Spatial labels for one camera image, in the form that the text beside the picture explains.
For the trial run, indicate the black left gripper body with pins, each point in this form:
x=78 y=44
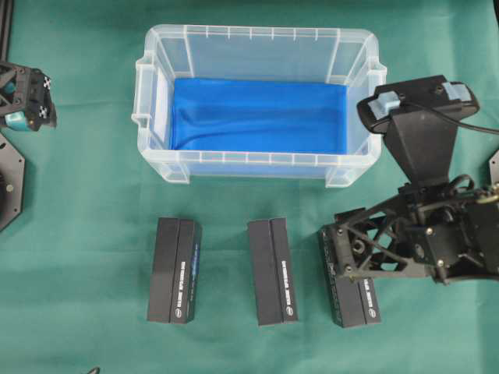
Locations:
x=26 y=102

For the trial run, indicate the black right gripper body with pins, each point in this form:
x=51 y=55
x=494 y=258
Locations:
x=449 y=235

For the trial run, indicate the black camera box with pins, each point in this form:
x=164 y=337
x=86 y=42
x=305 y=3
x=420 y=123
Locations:
x=272 y=272
x=175 y=271
x=353 y=302

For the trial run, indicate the clear plastic storage case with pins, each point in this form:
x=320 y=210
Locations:
x=347 y=57

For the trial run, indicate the blue cloth liner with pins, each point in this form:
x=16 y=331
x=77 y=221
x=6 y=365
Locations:
x=259 y=116

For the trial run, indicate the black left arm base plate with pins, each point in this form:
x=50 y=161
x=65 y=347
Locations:
x=12 y=181

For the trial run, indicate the black aluminium frame rail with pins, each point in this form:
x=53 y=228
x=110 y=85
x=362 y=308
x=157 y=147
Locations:
x=6 y=11

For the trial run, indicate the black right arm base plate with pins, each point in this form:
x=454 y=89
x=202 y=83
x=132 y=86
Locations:
x=494 y=168

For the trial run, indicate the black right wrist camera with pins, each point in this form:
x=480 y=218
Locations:
x=416 y=120

